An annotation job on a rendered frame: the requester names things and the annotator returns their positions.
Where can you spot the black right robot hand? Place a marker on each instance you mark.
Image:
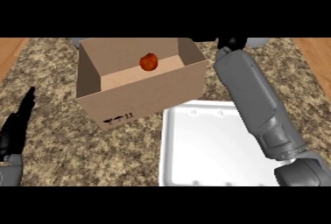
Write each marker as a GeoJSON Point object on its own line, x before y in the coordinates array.
{"type": "Point", "coordinates": [231, 43]}

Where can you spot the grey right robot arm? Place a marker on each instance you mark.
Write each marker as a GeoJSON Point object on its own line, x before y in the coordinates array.
{"type": "Point", "coordinates": [255, 102]}

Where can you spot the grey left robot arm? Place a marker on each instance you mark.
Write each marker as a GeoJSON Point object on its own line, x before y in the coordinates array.
{"type": "Point", "coordinates": [11, 172]}

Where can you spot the red tomato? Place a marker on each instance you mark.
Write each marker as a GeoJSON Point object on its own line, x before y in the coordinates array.
{"type": "Point", "coordinates": [149, 62]}

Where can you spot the brown cardboard box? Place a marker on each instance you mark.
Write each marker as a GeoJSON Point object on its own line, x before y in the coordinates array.
{"type": "Point", "coordinates": [147, 96]}

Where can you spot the white plastic tray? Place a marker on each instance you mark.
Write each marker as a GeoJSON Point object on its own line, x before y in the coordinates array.
{"type": "Point", "coordinates": [208, 145]}

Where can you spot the pale grey rounded object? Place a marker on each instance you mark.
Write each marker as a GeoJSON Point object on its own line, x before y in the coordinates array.
{"type": "Point", "coordinates": [258, 42]}

